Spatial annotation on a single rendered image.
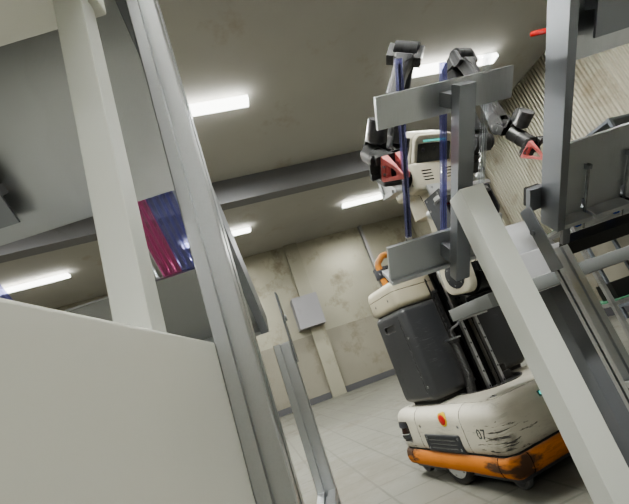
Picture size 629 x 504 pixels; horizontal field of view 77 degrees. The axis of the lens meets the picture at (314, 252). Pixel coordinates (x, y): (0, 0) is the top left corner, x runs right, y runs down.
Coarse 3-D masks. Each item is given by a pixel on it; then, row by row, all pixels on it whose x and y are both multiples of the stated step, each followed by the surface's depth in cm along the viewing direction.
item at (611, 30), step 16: (592, 0) 76; (608, 0) 75; (624, 0) 76; (592, 16) 80; (608, 16) 77; (624, 16) 77; (592, 32) 81; (608, 32) 78; (624, 32) 83; (592, 48) 83; (608, 48) 83
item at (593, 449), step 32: (480, 192) 88; (480, 224) 86; (480, 256) 88; (512, 256) 84; (512, 288) 82; (512, 320) 83; (544, 320) 80; (544, 352) 78; (544, 384) 79; (576, 384) 76; (576, 416) 74; (576, 448) 75; (608, 448) 73; (608, 480) 71
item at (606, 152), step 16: (624, 128) 93; (576, 144) 93; (592, 144) 93; (608, 144) 94; (624, 144) 95; (576, 160) 95; (592, 160) 95; (608, 160) 96; (624, 160) 97; (576, 176) 97; (592, 176) 98; (608, 176) 99; (624, 176) 100; (576, 192) 99; (592, 192) 100; (608, 192) 101; (576, 208) 101
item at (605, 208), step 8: (608, 200) 102; (616, 200) 101; (624, 200) 100; (592, 208) 101; (600, 208) 100; (608, 208) 99; (616, 208) 99; (624, 208) 99; (568, 216) 101; (576, 216) 100; (584, 216) 99; (592, 216) 98; (600, 216) 99; (568, 224) 98; (576, 224) 98
